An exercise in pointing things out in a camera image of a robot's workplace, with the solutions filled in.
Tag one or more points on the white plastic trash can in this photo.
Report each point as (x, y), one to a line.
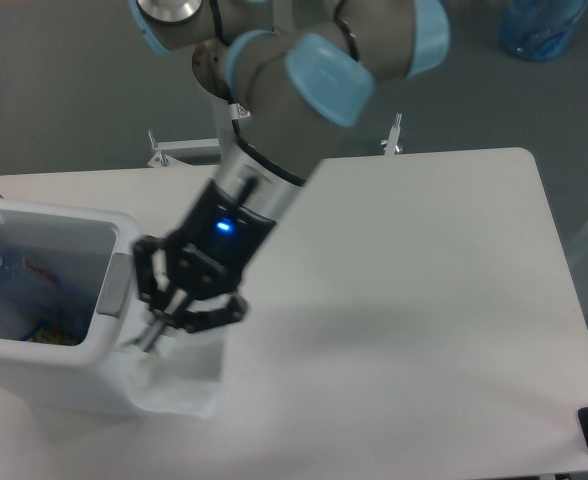
(92, 249)

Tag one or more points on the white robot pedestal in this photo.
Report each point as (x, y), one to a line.
(180, 97)

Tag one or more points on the large blue water jug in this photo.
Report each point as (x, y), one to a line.
(539, 31)

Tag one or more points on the clear plastic water bottle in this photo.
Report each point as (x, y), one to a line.
(30, 288)

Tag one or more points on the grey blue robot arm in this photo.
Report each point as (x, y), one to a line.
(303, 90)

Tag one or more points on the blue yellow snack packet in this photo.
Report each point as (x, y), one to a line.
(66, 331)

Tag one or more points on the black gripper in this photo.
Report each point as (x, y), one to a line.
(205, 257)

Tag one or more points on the clear plastic wrapper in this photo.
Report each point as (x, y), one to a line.
(181, 375)

